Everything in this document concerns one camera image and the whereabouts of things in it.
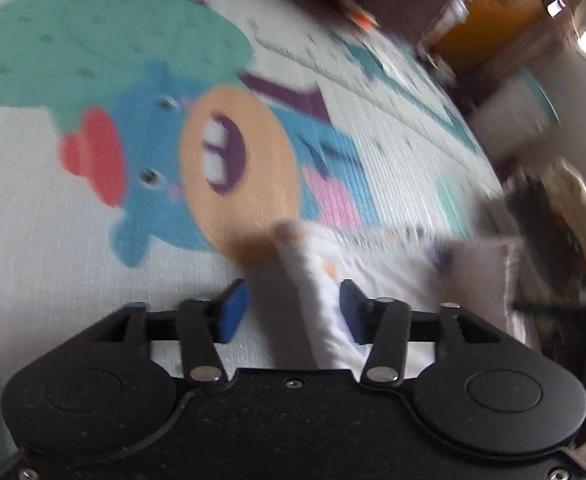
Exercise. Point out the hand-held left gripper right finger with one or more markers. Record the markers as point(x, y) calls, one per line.
point(351, 310)

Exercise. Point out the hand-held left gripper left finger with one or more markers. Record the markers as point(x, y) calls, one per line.
point(233, 312)

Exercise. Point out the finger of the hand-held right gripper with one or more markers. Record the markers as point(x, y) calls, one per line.
point(548, 308)

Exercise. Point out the white floral garment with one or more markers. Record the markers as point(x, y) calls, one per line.
point(313, 285)

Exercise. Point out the pile of assorted clothes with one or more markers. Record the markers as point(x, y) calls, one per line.
point(568, 215)

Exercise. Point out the cartoon print play mat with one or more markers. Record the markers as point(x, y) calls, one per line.
point(48, 240)

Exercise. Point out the white bucket with teal rim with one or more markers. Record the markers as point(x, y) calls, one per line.
point(513, 110)

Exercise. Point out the small orange object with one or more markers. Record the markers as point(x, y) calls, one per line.
point(365, 17)

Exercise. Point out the orange cabinet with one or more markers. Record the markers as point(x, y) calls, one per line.
point(493, 10)

